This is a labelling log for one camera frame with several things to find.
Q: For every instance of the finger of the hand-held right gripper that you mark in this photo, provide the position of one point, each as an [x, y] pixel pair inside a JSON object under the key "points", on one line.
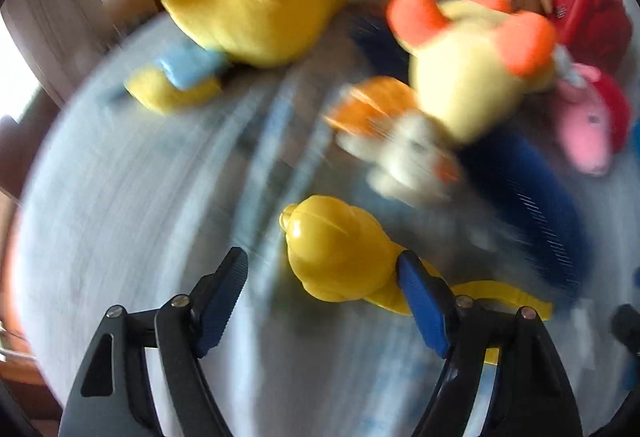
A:
{"points": [[627, 327]]}

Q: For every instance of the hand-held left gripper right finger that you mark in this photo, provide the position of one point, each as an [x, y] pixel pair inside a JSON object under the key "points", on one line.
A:
{"points": [[422, 302]]}

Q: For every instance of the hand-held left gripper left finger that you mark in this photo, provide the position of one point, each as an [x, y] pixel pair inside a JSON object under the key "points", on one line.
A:
{"points": [[220, 307]]}

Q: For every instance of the yellow rubber chicken toy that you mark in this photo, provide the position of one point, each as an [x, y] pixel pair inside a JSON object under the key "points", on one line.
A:
{"points": [[335, 257]]}

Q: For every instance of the blue fluffy duster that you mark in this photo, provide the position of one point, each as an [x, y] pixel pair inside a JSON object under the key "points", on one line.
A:
{"points": [[530, 207]]}

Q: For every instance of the pale yellow plush orange ears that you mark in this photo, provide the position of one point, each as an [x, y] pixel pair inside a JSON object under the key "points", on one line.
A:
{"points": [[470, 77]]}

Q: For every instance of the small orange white plush toy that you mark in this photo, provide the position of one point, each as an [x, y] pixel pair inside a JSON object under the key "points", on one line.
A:
{"points": [[400, 152]]}

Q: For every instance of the pink red plush toy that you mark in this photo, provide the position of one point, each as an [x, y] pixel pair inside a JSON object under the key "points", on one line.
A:
{"points": [[590, 127]]}

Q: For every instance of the yellow plush toy blue cape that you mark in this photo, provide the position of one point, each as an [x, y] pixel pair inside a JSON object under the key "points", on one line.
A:
{"points": [[260, 2]]}

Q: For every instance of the small red suitcase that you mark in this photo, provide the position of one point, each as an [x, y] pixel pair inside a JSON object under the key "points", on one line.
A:
{"points": [[575, 2]]}

